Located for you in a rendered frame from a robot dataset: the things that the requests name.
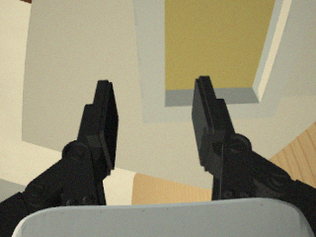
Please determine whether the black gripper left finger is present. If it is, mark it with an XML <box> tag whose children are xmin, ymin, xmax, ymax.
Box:
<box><xmin>0</xmin><ymin>80</ymin><xmax>119</xmax><ymax>237</ymax></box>

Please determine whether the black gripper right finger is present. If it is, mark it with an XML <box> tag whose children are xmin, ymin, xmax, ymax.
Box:
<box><xmin>192</xmin><ymin>76</ymin><xmax>316</xmax><ymax>237</ymax></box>

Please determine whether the grey flat board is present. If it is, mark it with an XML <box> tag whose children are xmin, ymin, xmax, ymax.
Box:
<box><xmin>22</xmin><ymin>0</ymin><xmax>316</xmax><ymax>190</ymax></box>

